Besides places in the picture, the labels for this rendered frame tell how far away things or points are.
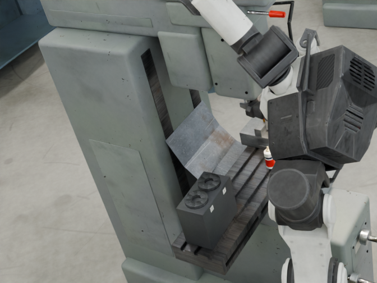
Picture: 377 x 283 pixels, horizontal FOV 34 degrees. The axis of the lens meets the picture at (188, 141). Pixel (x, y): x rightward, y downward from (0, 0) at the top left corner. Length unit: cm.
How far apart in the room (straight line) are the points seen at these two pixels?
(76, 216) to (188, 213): 199
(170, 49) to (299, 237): 92
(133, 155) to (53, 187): 181
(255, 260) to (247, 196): 49
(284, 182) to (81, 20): 133
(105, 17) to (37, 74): 357
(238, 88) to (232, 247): 60
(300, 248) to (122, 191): 130
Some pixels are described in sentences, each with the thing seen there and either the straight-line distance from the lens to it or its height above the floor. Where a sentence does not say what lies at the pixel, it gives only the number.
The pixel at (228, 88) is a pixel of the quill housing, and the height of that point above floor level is 137.
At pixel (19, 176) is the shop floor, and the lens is 475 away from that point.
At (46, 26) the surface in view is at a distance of 640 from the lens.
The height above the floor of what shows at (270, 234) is 65.
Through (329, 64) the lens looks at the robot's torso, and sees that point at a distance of 177.
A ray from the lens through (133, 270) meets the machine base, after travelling 339.
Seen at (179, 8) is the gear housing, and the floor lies 171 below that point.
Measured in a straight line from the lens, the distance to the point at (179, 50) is 235.
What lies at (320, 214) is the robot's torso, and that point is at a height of 138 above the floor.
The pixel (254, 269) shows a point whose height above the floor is 37.
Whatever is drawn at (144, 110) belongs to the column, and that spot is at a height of 128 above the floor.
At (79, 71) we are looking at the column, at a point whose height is 144.
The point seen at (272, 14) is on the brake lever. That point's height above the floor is 170.
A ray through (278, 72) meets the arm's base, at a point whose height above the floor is 171.
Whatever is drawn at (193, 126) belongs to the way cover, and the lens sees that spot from 279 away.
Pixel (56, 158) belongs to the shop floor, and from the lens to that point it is 477.
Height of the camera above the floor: 261
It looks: 36 degrees down
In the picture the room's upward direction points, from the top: 15 degrees counter-clockwise
